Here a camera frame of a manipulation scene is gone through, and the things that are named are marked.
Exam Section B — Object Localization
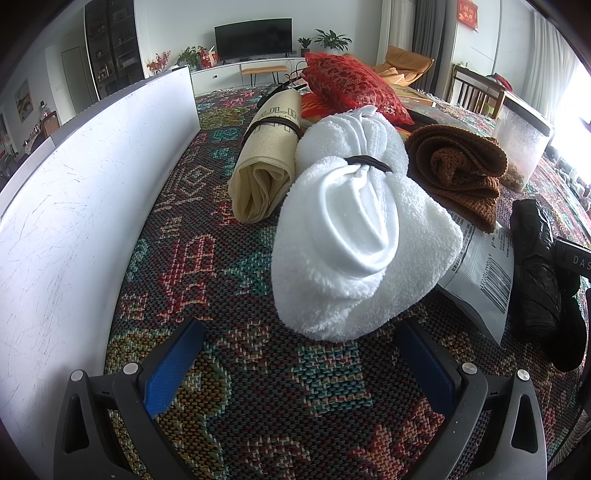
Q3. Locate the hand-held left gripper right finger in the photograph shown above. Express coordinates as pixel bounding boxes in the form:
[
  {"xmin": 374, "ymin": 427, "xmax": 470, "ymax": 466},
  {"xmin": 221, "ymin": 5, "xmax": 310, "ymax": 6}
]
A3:
[{"xmin": 394, "ymin": 318, "xmax": 548, "ymax": 480}]

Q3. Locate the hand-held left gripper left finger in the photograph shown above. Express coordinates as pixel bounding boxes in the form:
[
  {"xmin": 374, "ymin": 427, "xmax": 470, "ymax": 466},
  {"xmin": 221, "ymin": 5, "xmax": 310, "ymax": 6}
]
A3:
[{"xmin": 54, "ymin": 318, "xmax": 206, "ymax": 480}]

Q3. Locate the black plastic bag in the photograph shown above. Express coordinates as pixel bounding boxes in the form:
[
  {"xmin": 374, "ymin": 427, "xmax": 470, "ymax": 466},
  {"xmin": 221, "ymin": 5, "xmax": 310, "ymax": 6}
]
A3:
[{"xmin": 509, "ymin": 198, "xmax": 561, "ymax": 343}]

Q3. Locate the white fleece towel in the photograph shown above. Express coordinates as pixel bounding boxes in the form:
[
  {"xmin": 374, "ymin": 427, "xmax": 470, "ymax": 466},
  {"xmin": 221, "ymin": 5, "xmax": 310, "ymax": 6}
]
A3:
[{"xmin": 271, "ymin": 105, "xmax": 464, "ymax": 343}]

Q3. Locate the cream cloth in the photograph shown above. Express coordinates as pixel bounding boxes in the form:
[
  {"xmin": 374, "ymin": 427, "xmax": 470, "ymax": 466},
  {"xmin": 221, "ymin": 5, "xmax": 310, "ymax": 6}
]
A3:
[{"xmin": 227, "ymin": 90, "xmax": 303, "ymax": 224}]

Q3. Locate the black cloth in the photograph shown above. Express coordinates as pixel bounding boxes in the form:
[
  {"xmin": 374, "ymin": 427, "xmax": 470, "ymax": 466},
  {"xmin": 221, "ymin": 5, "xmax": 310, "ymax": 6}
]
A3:
[{"xmin": 545, "ymin": 272, "xmax": 583, "ymax": 372}]

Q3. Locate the white plastic mailer bag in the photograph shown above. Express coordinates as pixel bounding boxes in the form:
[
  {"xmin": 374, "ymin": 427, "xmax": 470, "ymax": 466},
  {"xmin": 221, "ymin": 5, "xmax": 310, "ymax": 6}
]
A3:
[{"xmin": 436, "ymin": 219, "xmax": 515, "ymax": 348}]

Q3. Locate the colourful woven blanket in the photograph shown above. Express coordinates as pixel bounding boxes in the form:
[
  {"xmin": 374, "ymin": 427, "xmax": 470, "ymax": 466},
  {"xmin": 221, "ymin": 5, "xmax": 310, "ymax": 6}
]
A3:
[{"xmin": 104, "ymin": 88, "xmax": 591, "ymax": 480}]

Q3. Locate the clear plastic container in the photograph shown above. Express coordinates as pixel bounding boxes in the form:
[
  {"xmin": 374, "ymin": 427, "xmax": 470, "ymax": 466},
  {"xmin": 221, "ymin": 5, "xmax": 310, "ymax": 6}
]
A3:
[{"xmin": 492, "ymin": 90, "xmax": 555, "ymax": 192}]

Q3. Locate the brown knitted cloth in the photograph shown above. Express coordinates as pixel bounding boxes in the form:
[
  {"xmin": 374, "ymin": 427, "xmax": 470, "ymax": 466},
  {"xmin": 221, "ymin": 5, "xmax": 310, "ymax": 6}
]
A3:
[{"xmin": 405, "ymin": 124, "xmax": 509, "ymax": 234}]

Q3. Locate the white board panel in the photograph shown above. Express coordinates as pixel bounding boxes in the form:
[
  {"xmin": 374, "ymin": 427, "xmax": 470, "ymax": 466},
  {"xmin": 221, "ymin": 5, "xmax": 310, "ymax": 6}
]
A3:
[{"xmin": 0, "ymin": 65, "xmax": 201, "ymax": 480}]

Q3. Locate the wooden chair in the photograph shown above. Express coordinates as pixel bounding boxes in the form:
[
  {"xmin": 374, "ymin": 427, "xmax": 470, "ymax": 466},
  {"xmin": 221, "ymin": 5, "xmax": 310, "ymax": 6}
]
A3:
[{"xmin": 450, "ymin": 65, "xmax": 506, "ymax": 118}]

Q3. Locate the dark grey folded cloth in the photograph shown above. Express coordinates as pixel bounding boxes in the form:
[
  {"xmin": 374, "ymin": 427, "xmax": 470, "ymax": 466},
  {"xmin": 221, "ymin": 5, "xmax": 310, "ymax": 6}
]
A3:
[{"xmin": 406, "ymin": 108, "xmax": 445, "ymax": 128}]

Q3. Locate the flat cardboard box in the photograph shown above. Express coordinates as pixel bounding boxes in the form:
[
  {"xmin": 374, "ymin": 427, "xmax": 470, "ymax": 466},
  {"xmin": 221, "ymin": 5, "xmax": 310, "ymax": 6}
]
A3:
[{"xmin": 397, "ymin": 85, "xmax": 437, "ymax": 107}]

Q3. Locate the orange lounge chair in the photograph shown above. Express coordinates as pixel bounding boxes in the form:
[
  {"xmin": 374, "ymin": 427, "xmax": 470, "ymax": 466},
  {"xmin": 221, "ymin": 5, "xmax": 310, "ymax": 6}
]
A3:
[{"xmin": 372, "ymin": 46, "xmax": 435, "ymax": 88}]

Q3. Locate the grey curtain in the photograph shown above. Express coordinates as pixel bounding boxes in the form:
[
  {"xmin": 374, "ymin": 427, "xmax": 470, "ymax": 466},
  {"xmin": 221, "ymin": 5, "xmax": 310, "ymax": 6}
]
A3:
[{"xmin": 412, "ymin": 0, "xmax": 444, "ymax": 93}]

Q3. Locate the orange yellow cushion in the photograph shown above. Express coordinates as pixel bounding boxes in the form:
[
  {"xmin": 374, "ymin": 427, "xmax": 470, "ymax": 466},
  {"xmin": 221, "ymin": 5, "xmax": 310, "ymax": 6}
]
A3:
[{"xmin": 300, "ymin": 92, "xmax": 352, "ymax": 131}]

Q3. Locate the red patterned cushion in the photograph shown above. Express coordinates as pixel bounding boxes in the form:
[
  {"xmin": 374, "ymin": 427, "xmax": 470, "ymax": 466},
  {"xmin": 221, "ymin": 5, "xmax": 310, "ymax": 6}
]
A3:
[{"xmin": 302, "ymin": 52, "xmax": 415, "ymax": 125}]

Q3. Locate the white television cabinet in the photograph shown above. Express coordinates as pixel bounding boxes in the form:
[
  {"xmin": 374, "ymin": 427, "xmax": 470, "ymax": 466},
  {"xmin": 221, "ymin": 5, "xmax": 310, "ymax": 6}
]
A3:
[{"xmin": 189, "ymin": 55, "xmax": 305, "ymax": 95}]

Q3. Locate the white door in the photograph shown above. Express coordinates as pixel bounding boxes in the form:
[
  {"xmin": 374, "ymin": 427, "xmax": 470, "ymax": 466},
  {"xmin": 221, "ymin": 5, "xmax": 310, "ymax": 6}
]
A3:
[{"xmin": 61, "ymin": 46, "xmax": 88, "ymax": 114}]

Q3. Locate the red flower arrangement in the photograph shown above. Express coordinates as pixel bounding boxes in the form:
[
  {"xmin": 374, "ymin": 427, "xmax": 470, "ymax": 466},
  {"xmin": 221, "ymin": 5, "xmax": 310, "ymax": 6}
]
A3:
[{"xmin": 146, "ymin": 52, "xmax": 171, "ymax": 75}]

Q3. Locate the bushy green potted plant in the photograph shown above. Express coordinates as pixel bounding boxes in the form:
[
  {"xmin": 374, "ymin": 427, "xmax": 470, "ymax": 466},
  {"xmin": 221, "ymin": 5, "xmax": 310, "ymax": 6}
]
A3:
[{"xmin": 177, "ymin": 46, "xmax": 204, "ymax": 71}]

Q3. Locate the wooden bench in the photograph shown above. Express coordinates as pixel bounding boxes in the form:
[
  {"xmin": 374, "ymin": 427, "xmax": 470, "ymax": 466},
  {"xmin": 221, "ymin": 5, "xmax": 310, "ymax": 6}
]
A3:
[{"xmin": 240, "ymin": 64, "xmax": 289, "ymax": 86}]

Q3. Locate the large green potted plant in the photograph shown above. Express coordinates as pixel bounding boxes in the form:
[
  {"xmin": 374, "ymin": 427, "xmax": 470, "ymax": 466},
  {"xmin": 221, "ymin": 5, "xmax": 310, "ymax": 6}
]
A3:
[{"xmin": 314, "ymin": 28, "xmax": 352, "ymax": 52}]

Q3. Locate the dark display cabinet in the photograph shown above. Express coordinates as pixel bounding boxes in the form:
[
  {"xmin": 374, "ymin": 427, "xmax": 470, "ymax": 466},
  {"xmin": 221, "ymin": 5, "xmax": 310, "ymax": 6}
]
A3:
[{"xmin": 84, "ymin": 0, "xmax": 144, "ymax": 100}]

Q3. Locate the black television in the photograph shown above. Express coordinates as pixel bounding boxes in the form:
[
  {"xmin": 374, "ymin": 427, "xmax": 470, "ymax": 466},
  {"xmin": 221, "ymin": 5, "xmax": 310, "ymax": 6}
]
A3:
[{"xmin": 214, "ymin": 17, "xmax": 293, "ymax": 61}]

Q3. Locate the brown cord tie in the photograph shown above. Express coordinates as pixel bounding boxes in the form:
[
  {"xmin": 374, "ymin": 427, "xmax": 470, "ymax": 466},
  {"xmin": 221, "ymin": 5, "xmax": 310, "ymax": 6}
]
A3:
[
  {"xmin": 252, "ymin": 117, "xmax": 303, "ymax": 136},
  {"xmin": 344, "ymin": 156, "xmax": 393, "ymax": 174}
]

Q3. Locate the red wall decoration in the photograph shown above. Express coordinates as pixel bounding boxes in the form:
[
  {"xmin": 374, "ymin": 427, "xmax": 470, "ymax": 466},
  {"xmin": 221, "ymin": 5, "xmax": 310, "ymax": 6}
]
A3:
[{"xmin": 456, "ymin": 0, "xmax": 478, "ymax": 29}]

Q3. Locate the black strap bundle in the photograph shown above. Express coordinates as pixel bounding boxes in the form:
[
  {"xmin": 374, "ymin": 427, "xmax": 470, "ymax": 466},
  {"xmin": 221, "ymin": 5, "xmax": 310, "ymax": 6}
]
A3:
[{"xmin": 256, "ymin": 76, "xmax": 308, "ymax": 104}]

